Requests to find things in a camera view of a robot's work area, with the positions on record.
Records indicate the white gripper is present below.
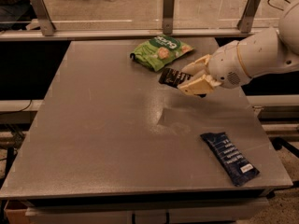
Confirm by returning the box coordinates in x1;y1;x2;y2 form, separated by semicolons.
178;41;251;95

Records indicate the black chocolate rxbar wrapper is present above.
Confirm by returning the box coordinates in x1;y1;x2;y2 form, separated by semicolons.
159;68;192;89

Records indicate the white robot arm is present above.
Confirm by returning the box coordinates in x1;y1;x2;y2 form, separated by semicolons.
178;0;299;95

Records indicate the green rice chip bag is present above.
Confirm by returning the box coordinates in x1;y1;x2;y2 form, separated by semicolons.
130;35;193;72

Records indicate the dark blue rxbar wrapper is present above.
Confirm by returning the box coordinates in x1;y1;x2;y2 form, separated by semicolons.
200;133;260;187

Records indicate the clear acrylic barrier panel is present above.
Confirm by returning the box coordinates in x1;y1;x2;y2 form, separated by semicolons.
0;0;299;33

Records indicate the seated person in background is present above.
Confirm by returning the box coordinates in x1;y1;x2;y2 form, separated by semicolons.
0;0;36;31

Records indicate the cardboard box under table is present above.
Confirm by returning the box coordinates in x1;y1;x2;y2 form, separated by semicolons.
4;201;30;224

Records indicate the right metal panel bracket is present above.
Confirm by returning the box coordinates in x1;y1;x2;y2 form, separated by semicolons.
237;0;261;34

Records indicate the metal panel bracket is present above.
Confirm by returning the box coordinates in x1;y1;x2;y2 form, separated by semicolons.
162;0;175;35
30;0;55;36
237;0;261;34

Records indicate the middle metal panel bracket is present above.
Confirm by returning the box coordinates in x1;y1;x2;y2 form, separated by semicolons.
162;0;175;35

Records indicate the left metal panel bracket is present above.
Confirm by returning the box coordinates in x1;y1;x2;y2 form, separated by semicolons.
30;0;55;36

